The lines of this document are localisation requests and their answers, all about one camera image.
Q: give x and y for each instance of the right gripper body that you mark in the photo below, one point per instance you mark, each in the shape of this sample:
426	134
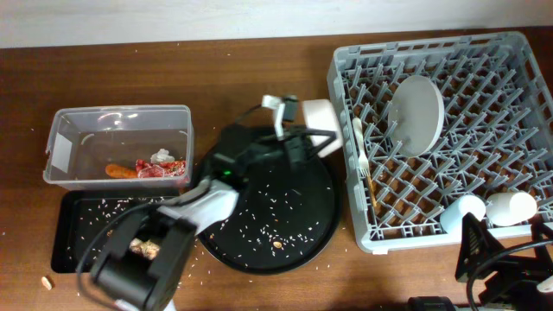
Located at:
511	273

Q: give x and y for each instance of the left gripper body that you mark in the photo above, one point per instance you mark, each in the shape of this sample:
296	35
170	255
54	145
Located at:
290	149

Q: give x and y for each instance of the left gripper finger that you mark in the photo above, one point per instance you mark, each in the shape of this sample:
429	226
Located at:
321	146
318	133

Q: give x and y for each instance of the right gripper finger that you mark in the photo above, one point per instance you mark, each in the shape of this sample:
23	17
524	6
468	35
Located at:
477	245
539	233

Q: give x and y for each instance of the pink bowl of food scraps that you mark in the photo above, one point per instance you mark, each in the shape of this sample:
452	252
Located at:
319	114

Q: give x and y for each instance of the light blue cup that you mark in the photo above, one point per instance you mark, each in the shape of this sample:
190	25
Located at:
451	217

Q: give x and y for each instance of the white paper cup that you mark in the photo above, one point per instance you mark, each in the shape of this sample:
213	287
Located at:
506	209

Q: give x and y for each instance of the white plastic fork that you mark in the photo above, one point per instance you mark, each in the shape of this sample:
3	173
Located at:
358	134

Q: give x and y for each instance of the wooden chopstick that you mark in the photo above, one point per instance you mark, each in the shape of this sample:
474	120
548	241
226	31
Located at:
371	189

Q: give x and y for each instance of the grey plate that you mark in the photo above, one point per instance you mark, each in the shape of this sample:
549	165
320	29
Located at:
417	110

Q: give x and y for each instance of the red snack wrapper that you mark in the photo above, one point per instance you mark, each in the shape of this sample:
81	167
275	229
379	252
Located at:
158	170

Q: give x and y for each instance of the white napkin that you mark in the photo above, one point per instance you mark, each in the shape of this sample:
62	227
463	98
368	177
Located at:
161	156

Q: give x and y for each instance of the orange carrot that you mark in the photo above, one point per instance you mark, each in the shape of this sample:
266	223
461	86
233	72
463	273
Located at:
120	172

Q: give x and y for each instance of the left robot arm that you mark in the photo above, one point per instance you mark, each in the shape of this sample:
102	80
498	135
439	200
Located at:
129	279

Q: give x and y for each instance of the grey dishwasher rack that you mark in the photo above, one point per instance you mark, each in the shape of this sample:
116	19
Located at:
496	137

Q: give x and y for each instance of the round black tray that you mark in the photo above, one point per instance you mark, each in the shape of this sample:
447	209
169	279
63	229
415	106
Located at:
299	208

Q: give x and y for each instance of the clear plastic bin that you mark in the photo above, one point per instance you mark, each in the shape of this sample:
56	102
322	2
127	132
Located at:
83	141

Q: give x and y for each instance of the black plastic bin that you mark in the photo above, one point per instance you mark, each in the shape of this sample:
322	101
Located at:
84	213

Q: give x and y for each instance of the nut shell left edge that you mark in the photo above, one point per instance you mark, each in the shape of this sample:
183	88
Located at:
46	283

